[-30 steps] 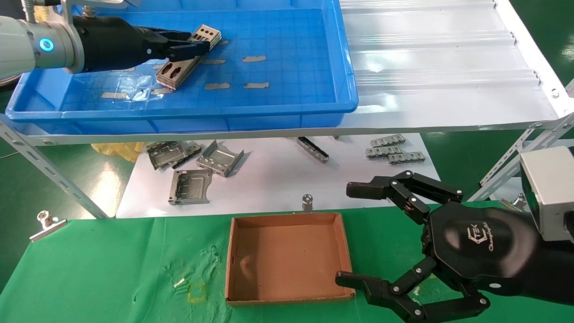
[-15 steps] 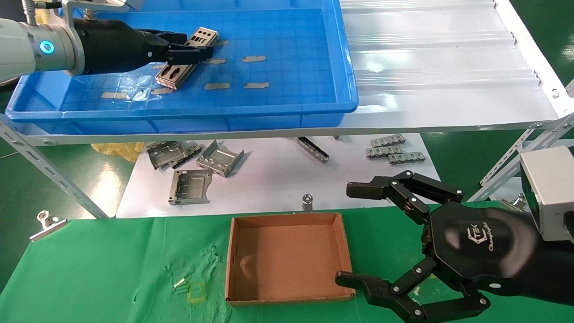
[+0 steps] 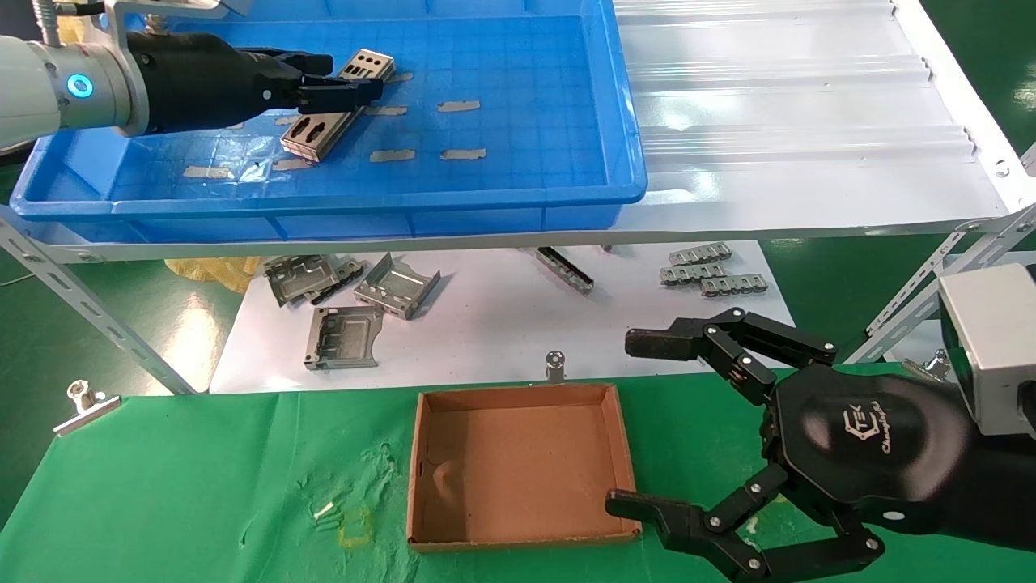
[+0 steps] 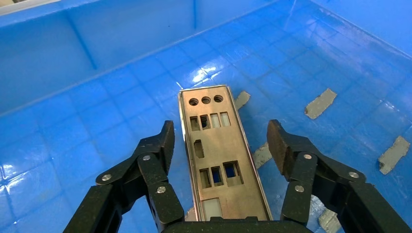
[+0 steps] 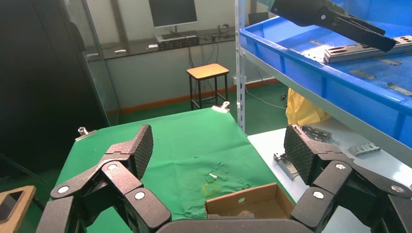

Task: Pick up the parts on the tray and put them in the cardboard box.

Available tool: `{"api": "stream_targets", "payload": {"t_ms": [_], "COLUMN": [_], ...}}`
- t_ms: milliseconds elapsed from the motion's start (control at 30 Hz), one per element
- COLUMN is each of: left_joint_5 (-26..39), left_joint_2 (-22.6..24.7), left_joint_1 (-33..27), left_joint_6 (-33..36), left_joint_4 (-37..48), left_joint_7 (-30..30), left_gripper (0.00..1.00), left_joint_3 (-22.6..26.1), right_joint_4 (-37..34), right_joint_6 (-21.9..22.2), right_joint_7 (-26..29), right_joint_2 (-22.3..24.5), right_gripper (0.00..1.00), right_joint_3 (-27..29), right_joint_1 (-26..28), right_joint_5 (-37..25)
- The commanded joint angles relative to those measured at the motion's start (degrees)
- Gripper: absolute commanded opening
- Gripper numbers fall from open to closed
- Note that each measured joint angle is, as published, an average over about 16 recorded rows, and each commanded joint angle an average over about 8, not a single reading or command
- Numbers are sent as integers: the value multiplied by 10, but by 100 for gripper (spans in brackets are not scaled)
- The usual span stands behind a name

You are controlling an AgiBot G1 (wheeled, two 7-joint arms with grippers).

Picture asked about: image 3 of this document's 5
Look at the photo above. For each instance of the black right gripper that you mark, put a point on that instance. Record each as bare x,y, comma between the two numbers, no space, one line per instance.
866,445

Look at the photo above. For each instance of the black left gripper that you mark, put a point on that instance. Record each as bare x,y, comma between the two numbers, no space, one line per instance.
202,81

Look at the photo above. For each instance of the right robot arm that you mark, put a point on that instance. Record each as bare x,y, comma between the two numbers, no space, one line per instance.
1004,494

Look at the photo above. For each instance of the brown cardboard box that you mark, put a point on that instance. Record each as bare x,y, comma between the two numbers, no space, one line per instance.
518,478

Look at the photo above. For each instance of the blue plastic tray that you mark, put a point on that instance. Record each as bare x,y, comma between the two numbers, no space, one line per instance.
518,186

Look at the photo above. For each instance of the small notched metal strip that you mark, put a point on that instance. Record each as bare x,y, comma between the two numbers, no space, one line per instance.
735,285
700,254
692,274

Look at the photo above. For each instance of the silver binder clip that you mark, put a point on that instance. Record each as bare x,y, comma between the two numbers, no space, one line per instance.
555,366
85,409
935,366

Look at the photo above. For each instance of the dark stamped metal part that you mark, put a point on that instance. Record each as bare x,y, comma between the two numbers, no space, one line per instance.
350,271

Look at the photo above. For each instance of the yellow plastic bag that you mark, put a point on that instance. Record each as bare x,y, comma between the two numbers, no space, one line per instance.
218,271

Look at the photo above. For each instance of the long narrow metal strip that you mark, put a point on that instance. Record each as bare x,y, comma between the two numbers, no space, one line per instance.
566,271

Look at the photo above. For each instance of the white paper sheet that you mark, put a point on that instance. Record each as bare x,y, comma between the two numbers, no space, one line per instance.
502,324

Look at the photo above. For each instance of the perforated steel angle brace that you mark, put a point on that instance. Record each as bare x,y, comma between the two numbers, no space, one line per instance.
914,283
81,312

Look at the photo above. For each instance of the square stamped metal plate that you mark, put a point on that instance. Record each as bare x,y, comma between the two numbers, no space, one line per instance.
344,336

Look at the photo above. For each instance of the white metal shelf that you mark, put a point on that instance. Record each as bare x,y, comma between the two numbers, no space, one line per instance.
769,121

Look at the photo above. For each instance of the green table cloth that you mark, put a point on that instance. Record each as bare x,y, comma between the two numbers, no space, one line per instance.
202,470

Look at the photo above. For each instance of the flat stamped metal bracket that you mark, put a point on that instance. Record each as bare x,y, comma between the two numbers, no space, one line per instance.
299,275

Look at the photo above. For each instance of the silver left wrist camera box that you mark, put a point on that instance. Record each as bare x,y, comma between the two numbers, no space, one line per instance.
121,16

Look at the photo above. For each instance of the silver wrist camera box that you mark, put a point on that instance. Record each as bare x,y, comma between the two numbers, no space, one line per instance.
991,340
121,16

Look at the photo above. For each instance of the folded metal tray bracket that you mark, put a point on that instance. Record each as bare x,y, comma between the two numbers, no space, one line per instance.
396,287

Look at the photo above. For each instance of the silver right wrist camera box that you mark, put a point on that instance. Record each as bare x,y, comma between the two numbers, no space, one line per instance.
991,340

